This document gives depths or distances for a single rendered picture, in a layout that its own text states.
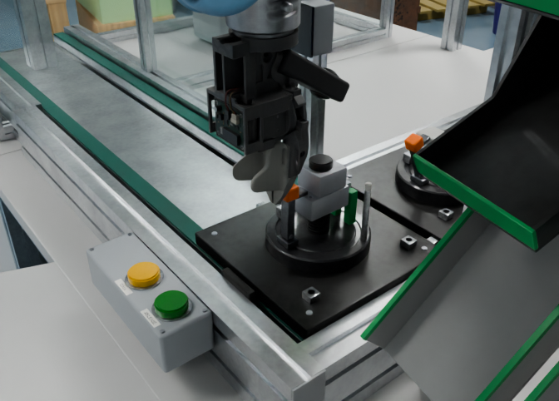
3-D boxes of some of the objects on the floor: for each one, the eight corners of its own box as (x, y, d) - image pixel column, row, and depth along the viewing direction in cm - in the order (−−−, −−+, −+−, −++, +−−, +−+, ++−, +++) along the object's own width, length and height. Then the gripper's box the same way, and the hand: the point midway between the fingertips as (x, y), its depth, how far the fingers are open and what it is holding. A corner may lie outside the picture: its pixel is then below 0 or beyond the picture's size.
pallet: (495, 16, 535) (497, 3, 530) (414, 25, 512) (416, 12, 506) (424, -13, 631) (426, -24, 625) (353, -7, 608) (354, -18, 602)
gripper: (197, 27, 62) (209, 204, 73) (249, 50, 56) (253, 238, 67) (264, 13, 66) (266, 181, 77) (319, 32, 60) (313, 212, 71)
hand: (279, 191), depth 73 cm, fingers closed
